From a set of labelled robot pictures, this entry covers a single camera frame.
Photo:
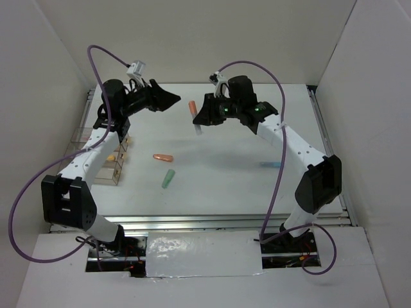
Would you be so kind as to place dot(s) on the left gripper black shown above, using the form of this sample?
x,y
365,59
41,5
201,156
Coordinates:
x,y
158,99

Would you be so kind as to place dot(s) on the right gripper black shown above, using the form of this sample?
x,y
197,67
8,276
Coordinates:
x,y
207,115

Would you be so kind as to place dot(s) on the orange capped clear marker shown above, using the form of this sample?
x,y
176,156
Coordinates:
x,y
193,111

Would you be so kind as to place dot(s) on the blue capped clear marker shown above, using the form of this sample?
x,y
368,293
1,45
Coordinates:
x,y
270,164

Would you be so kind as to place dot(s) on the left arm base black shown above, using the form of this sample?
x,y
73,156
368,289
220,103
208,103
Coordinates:
x,y
129,259

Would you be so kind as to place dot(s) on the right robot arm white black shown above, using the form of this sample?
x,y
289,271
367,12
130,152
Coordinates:
x,y
320,175

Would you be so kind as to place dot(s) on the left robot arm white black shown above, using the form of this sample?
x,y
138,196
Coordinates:
x,y
66,197

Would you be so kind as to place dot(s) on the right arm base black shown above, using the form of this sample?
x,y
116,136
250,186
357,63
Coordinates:
x,y
289,252

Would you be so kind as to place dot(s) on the green translucent cap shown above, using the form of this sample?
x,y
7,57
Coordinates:
x,y
168,178

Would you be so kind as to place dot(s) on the clear drawer organizer middle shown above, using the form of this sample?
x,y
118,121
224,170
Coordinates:
x,y
119,152

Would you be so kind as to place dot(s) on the clear drawer organizer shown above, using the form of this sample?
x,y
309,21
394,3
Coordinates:
x,y
107,174
81,136
119,152

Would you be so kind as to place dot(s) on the clear drawer organizer near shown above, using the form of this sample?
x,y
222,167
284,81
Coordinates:
x,y
107,174

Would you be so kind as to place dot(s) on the clear drawer organizer far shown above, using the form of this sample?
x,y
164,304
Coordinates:
x,y
81,136

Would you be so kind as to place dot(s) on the white foil sheet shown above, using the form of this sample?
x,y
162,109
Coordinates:
x,y
203,254

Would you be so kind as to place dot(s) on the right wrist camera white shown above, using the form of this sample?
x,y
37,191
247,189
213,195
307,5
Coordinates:
x,y
220,84

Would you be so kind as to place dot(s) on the aluminium frame rail front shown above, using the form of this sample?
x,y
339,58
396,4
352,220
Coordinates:
x,y
213,222

